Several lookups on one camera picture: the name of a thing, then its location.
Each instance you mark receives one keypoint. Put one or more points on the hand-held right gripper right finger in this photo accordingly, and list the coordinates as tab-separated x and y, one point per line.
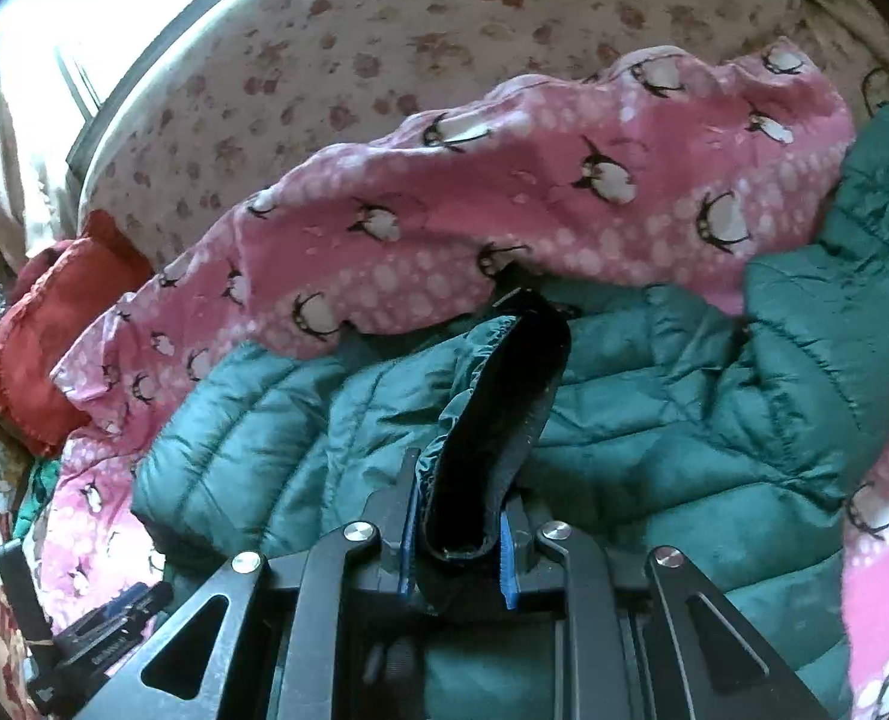
509	562

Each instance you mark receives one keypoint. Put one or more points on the red frilled cushion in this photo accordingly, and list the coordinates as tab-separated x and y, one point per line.
46	330

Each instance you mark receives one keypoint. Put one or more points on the green puffer jacket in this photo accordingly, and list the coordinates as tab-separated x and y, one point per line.
639	405

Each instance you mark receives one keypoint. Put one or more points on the pink penguin print blanket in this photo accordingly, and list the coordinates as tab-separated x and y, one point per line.
564	225

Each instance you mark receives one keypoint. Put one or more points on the bright window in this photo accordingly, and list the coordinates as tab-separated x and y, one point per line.
76	0

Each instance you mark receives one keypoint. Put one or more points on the green cloth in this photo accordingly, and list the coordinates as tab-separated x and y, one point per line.
39	499

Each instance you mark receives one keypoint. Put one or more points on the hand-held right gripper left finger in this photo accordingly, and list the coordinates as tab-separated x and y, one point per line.
407	540

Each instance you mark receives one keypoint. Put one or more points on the beige floral bed sheet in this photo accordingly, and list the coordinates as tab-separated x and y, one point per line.
414	30

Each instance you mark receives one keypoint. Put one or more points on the beige curtain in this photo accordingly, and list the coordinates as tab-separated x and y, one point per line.
16	157

